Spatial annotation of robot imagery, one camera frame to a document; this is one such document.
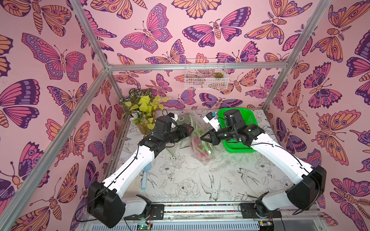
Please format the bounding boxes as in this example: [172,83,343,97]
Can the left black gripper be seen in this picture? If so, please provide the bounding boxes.
[163,124,194,145]

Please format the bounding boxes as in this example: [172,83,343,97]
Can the clear zip-top bag green seal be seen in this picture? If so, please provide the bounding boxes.
[188,114,214,165]

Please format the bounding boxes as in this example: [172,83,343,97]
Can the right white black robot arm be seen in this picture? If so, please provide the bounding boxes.
[200,109,327,218]

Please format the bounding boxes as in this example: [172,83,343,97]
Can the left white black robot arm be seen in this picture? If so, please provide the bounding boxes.
[87,116,194,228]

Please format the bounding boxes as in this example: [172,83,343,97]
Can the pink dragon fruit in bag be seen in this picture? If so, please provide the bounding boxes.
[193,141,214,164]

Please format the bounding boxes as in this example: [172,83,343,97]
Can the green plastic basket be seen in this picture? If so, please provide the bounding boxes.
[218,108,258,154]

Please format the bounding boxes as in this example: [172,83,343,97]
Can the potted plant yellow green leaves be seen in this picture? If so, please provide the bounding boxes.
[119,89,169,135]

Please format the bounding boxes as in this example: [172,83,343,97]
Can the light blue garden trowel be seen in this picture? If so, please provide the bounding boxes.
[141,163,152,190]

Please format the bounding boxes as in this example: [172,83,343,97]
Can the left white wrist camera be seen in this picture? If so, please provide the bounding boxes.
[168,113,178,122]

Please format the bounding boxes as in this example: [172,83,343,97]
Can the white wire wall basket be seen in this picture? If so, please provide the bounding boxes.
[184,58,229,90]

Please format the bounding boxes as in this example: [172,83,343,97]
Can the small succulent in wire basket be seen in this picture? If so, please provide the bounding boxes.
[214,72,224,79]

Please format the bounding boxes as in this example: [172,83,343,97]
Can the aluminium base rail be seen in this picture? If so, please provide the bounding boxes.
[77,201,327,231]

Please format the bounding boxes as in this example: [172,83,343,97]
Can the aluminium frame struts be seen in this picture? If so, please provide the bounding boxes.
[1,1,331,231]

